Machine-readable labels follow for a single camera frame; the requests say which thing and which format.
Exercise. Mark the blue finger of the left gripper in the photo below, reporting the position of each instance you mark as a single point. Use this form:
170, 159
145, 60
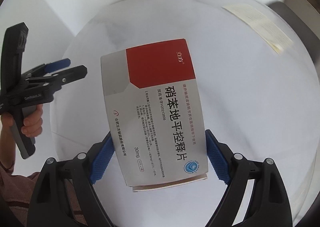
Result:
69, 75
57, 65

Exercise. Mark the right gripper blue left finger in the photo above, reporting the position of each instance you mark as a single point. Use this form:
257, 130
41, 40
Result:
103, 155

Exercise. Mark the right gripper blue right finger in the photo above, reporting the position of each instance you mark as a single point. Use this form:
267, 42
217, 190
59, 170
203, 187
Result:
218, 160

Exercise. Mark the red white medicine box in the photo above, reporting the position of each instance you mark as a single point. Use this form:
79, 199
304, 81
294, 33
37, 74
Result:
154, 114

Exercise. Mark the person's left forearm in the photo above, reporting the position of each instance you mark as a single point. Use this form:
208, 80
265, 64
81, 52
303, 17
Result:
16, 190

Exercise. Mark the person's left hand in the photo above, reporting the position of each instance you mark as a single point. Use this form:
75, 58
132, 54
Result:
32, 124

